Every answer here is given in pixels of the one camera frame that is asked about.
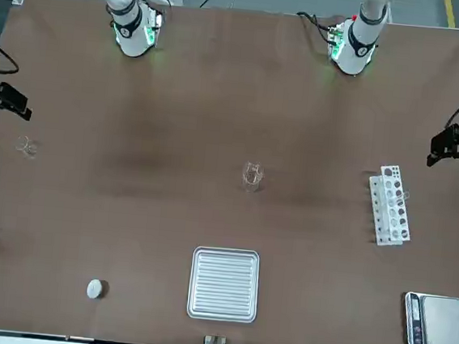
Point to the clear glass beaker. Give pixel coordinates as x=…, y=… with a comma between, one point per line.
x=252, y=176

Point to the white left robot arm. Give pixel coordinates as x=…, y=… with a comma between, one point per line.
x=360, y=38

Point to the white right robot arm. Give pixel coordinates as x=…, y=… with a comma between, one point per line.
x=133, y=28

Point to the white test tube rack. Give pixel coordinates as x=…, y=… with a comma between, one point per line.
x=390, y=212

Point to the small clear glass piece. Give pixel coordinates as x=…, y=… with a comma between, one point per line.
x=27, y=147

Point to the silver digital scale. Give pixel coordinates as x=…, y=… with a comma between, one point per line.
x=442, y=324

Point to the small white bottle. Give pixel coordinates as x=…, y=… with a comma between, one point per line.
x=95, y=288

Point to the silver ridged metal tray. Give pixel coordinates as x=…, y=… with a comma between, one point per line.
x=223, y=284

